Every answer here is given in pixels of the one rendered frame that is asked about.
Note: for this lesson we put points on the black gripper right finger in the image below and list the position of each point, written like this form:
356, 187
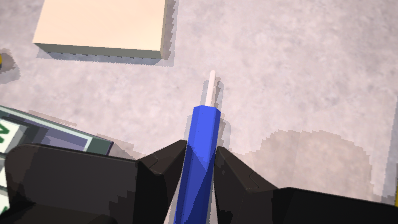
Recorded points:
244, 197

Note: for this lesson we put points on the blue stylus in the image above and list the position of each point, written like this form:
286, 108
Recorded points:
194, 191

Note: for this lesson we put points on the keyboard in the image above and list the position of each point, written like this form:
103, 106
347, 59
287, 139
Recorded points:
18, 127

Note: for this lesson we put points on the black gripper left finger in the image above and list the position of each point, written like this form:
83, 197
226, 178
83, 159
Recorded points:
131, 191

